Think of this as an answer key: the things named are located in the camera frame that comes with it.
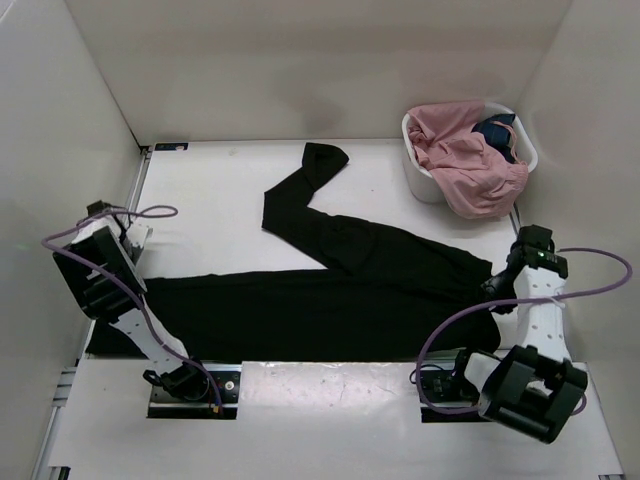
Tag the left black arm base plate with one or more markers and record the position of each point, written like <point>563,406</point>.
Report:
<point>192,397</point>

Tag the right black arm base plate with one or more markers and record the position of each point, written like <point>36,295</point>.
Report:
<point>448,390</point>

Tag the blue label sticker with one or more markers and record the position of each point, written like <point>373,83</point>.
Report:
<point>175,146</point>

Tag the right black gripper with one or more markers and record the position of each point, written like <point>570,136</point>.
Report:
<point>490,288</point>

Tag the aluminium rail frame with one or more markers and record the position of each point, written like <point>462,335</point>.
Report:
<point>217,188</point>

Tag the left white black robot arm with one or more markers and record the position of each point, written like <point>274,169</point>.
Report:
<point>97,259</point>

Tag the navy blue garment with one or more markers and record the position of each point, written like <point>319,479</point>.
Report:
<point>499,133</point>

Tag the pink garment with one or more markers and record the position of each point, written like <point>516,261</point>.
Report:
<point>476,180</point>

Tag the white laundry basket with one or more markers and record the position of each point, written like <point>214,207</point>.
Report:
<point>421,183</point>

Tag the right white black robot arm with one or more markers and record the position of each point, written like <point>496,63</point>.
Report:
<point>534,388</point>

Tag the white front cover board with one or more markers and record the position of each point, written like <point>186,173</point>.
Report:
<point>347,420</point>

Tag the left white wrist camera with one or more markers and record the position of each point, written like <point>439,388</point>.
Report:
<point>135,239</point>

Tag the black trousers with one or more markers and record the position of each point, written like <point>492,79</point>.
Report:
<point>378,293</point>

